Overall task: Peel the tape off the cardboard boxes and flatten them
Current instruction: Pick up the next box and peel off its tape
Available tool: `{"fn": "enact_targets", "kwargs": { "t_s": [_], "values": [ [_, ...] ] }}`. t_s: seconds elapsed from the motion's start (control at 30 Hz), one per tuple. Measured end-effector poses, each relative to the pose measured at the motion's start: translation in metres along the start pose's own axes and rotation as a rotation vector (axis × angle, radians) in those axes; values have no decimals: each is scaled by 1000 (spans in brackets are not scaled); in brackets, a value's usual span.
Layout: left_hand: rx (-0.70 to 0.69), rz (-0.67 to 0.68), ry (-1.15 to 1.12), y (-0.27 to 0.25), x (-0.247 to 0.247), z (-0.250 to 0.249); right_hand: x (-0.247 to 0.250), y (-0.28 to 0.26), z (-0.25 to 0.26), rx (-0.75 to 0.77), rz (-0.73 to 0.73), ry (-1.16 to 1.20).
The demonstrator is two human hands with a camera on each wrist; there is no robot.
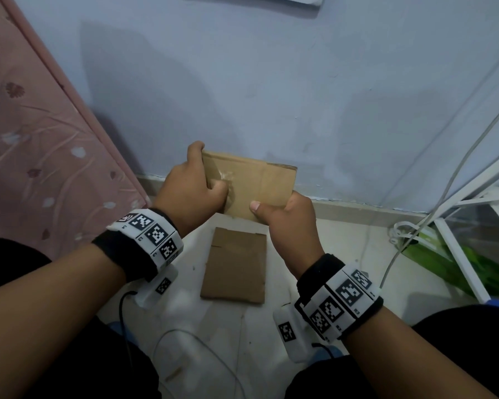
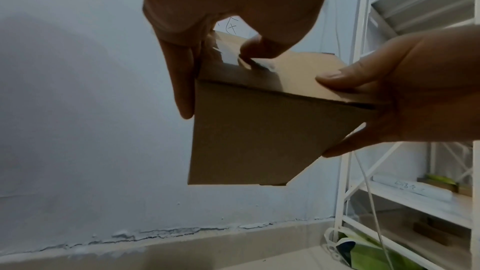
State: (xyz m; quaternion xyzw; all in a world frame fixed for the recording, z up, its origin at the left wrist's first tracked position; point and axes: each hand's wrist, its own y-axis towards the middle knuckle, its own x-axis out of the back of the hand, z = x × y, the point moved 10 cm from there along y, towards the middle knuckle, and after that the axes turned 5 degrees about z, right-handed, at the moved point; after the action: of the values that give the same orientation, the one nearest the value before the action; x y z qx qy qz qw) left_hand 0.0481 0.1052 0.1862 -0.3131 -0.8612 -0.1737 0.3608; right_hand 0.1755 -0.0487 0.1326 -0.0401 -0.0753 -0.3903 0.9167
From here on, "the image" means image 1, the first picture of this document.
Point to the person's right hand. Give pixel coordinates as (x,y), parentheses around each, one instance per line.
(291,232)

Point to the person's left hand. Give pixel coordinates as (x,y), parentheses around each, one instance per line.
(187,195)

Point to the taped brown cardboard box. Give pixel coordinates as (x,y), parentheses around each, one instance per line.
(235,265)

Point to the person's right forearm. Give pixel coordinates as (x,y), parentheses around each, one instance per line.
(416,365)

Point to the person's left forearm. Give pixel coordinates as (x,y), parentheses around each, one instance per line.
(45,319)

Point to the person's right blue shoe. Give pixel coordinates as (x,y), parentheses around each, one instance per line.
(334,352)

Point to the left wrist marker band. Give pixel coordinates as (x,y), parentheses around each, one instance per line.
(149,232)

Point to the wrist marker band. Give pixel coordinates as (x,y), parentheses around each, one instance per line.
(149,232)
(345,295)

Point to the right wrist marker band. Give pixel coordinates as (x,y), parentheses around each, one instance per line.
(345,295)

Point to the green plastic bag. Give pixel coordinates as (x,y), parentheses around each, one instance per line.
(436,261)

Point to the pink floral bedsheet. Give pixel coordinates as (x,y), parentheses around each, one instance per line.
(41,162)

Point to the white metal rack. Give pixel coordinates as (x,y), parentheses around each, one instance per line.
(461,261)

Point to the small tan floor scrap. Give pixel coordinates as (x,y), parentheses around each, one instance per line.
(174,374)

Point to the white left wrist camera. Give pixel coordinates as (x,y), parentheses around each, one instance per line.
(162,286)

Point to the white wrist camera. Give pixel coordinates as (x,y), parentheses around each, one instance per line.
(291,336)
(162,286)

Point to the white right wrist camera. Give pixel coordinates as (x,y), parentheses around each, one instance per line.
(291,336)

